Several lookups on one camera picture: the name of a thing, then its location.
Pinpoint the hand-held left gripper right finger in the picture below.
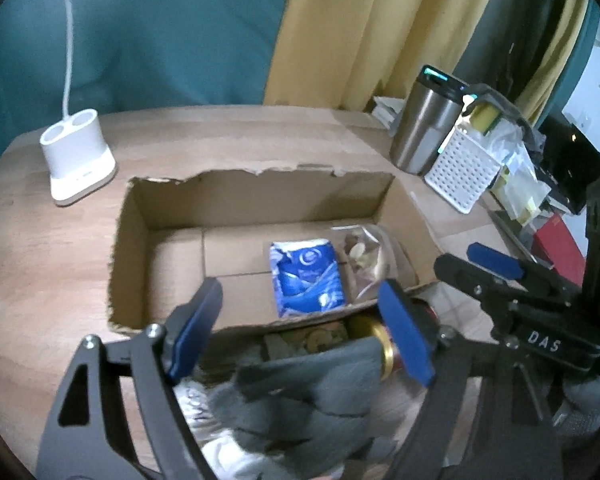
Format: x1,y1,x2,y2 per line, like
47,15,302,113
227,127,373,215
378,278,564,480

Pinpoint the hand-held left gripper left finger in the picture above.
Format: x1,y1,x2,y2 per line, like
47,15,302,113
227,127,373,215
36,276,224,480

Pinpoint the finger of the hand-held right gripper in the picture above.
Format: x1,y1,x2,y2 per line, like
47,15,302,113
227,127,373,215
466,241,583,297
433,252,531,332

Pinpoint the red and gold can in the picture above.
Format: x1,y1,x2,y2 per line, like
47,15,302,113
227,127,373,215
347,304,441,382

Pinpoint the cardboard box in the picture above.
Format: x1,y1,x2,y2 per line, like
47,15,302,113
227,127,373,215
106,162,448,337

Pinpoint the white barcode packet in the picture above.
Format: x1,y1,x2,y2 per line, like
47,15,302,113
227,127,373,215
175,377,246,461

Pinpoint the cartoon print tissue pack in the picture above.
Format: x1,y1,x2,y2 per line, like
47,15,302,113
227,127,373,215
262,321,352,361

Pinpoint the white cloth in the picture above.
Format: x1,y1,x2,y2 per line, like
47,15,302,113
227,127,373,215
200,432,301,480

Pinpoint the red box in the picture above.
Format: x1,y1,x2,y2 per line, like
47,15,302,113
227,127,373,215
532,212,588,286

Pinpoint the clear plastic bag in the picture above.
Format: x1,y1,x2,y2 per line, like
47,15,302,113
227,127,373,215
490,120,551,222

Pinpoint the clear snack bag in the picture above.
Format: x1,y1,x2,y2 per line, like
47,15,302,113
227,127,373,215
330,225,421,306

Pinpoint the white perforated basket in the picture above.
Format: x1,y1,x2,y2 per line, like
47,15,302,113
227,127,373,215
424,127,503,215

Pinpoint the blue tissue packet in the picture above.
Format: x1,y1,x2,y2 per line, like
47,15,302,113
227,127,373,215
269,239,351,320

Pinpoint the yellow sponge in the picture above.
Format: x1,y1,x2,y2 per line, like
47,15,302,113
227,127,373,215
467,102,503,136

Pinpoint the steel tumbler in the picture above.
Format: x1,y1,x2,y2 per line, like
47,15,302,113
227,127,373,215
389,64,466,177

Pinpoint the stack of papers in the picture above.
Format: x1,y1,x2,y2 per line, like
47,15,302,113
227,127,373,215
370,95,408,136

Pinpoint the white desk lamp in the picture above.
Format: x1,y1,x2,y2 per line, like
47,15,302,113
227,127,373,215
40,0,118,207

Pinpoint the dark grey curtain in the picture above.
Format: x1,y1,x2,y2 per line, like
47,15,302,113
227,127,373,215
450,0,600,103

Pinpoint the yellow curtain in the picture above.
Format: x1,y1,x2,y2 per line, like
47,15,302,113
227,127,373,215
264,0,576,126

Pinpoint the teal curtain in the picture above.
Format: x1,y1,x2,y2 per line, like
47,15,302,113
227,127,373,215
0,0,296,181

